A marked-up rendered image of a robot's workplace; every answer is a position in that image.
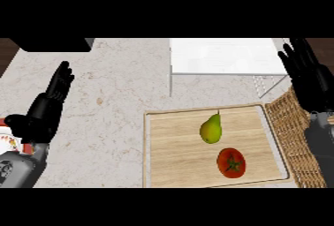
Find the black appliance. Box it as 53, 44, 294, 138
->
9, 38, 95, 53

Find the green pear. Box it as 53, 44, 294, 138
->
198, 109, 223, 145

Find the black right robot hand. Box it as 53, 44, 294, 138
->
276, 38, 334, 114

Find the red tomato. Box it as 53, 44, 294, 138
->
216, 147, 248, 179

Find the white tiered wire shelf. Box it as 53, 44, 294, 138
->
169, 38, 294, 99

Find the wooden tray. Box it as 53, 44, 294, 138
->
142, 102, 291, 189

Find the red and white can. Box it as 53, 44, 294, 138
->
0, 117, 37, 156

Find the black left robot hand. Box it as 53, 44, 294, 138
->
3, 60, 75, 145

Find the wicker basket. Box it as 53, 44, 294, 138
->
263, 86, 334, 189

